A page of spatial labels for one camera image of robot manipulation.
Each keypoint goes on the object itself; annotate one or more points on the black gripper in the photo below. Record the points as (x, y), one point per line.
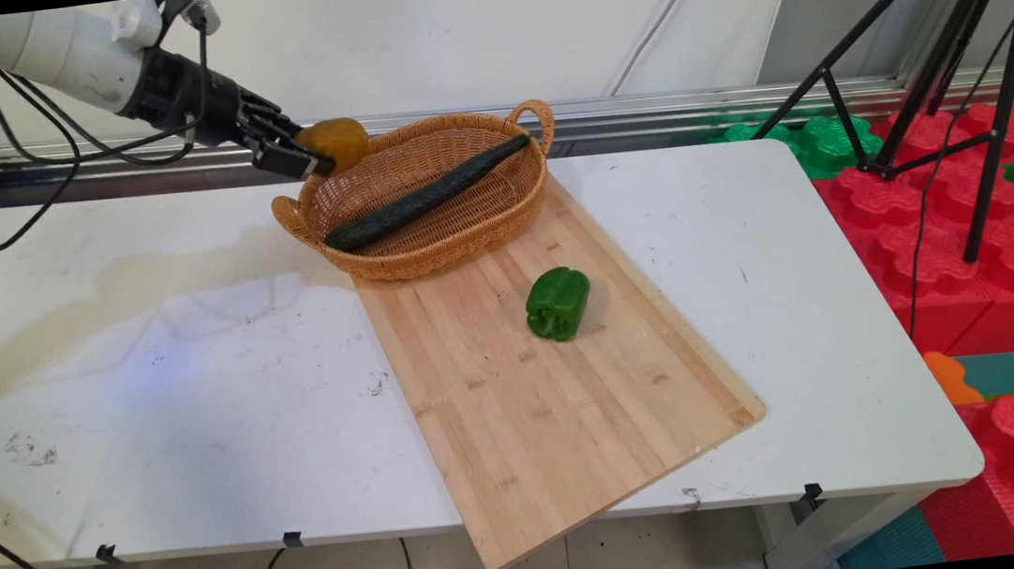
(186, 97)

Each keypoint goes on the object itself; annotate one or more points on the yellow-orange toy potato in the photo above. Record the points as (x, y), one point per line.
(339, 142)

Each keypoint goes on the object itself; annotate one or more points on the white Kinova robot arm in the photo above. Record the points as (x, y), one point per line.
(59, 53)

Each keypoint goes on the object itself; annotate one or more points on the dark green cucumber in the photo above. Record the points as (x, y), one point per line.
(422, 197)

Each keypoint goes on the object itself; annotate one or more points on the woven wicker basket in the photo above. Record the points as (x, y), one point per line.
(428, 248)

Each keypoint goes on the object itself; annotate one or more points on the green bell pepper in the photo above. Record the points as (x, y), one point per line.
(558, 303)

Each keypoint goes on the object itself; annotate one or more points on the bamboo cutting board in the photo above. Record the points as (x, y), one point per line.
(558, 411)

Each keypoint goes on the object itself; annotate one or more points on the black table clip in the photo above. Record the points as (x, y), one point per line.
(107, 554)
(813, 494)
(293, 539)

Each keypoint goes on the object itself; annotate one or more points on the white table leg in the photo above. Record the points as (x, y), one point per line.
(835, 537)

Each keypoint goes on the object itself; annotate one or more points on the large red foam block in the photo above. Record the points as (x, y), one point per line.
(958, 275)

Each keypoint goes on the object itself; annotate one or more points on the orange foam piece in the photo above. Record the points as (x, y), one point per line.
(949, 379)

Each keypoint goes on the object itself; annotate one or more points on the black tripod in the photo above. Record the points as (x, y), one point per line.
(990, 177)

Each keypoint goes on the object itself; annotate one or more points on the aluminium rail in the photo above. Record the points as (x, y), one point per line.
(640, 115)

